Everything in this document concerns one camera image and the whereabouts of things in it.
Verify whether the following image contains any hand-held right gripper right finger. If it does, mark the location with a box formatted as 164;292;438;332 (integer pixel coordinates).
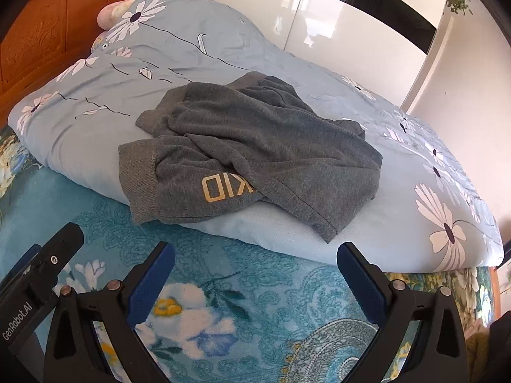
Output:
336;242;469;383

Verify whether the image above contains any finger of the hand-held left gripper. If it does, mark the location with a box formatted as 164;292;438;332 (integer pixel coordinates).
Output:
25;222;85;288

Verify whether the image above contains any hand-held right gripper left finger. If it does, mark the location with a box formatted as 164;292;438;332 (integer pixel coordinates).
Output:
43;241;176;383

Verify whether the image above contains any grey sweater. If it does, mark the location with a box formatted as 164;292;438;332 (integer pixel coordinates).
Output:
118;71;383;245

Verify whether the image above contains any teal floral blanket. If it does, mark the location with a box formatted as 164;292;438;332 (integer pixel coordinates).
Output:
0;124;498;383

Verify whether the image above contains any dark cloth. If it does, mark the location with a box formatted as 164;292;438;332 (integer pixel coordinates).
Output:
465;315;511;383

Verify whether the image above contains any wooden headboard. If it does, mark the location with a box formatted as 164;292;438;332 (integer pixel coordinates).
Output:
0;0;156;128

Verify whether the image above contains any pink floral pillow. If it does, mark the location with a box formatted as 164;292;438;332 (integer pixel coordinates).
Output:
97;0;138;32

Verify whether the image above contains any light blue floral quilt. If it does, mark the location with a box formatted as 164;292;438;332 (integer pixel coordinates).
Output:
8;0;504;274

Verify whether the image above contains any white glossy wardrobe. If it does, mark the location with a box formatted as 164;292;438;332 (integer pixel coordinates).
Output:
157;0;452;112

